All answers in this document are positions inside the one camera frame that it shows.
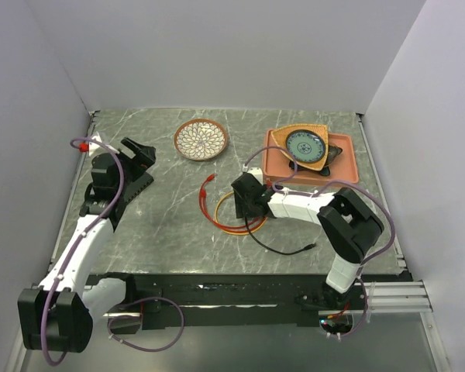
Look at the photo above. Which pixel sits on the floral patterned brown plate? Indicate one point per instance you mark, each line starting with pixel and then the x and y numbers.
pixel 200 139

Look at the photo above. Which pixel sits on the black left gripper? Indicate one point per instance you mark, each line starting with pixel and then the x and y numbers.
pixel 143 159

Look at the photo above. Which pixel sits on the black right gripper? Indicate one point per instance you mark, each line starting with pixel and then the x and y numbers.
pixel 242 210

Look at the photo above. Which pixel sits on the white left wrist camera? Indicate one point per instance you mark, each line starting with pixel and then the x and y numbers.
pixel 93 145

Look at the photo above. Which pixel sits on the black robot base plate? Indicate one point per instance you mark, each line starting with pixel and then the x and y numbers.
pixel 238 299

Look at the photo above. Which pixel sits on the orange triangular woven plate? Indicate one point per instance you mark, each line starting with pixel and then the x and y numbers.
pixel 280 135

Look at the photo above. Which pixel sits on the black network switch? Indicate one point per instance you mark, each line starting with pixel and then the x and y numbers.
pixel 131 191

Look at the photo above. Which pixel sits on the pink rectangular tray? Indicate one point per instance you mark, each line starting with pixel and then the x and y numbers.
pixel 344 167

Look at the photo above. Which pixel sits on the aluminium frame rail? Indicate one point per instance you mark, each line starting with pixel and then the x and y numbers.
pixel 397 297

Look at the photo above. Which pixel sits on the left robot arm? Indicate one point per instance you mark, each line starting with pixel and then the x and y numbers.
pixel 59 314

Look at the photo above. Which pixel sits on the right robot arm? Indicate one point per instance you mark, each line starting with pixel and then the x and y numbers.
pixel 350 225

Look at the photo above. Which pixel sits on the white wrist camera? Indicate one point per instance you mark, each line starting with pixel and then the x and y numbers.
pixel 93 145
pixel 255 171

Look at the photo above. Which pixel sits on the teal round patterned plate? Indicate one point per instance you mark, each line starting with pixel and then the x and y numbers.
pixel 306 146

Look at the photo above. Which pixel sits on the black dish under plates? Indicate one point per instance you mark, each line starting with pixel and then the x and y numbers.
pixel 333 153

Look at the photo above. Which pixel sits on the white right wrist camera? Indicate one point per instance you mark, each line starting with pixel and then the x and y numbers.
pixel 255 171

